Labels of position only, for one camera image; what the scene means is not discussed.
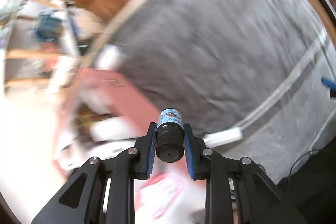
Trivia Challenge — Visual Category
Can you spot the small dark dropper bottle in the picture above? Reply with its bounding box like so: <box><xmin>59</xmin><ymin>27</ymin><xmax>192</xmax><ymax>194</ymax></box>
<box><xmin>156</xmin><ymin>108</ymin><xmax>184</xmax><ymax>163</ymax></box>

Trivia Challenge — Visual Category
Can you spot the white plush dog toy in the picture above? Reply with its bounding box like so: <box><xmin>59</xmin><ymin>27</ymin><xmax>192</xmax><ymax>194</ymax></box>
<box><xmin>134</xmin><ymin>172</ymin><xmax>206</xmax><ymax>224</ymax></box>

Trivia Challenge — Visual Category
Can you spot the white plastic bottle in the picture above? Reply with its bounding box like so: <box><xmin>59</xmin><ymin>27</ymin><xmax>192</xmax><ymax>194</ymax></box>
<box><xmin>203</xmin><ymin>127</ymin><xmax>243</xmax><ymax>148</ymax></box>

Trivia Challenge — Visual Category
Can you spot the pink storage box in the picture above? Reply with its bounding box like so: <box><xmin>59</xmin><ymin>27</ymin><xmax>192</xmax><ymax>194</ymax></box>
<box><xmin>52</xmin><ymin>68</ymin><xmax>160</xmax><ymax>179</ymax></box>

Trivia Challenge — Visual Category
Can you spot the grey blanket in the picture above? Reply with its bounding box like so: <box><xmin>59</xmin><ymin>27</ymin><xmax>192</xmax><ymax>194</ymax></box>
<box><xmin>109</xmin><ymin>0</ymin><xmax>335</xmax><ymax>182</ymax></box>

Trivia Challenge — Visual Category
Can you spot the wooden shelf rack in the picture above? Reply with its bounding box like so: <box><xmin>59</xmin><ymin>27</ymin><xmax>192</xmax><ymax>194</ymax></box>
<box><xmin>1</xmin><ymin>0</ymin><xmax>80</xmax><ymax>94</ymax></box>

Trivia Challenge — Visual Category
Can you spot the white cable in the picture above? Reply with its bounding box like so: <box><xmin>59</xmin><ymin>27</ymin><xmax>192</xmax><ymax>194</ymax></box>
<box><xmin>308</xmin><ymin>110</ymin><xmax>336</xmax><ymax>152</ymax></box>

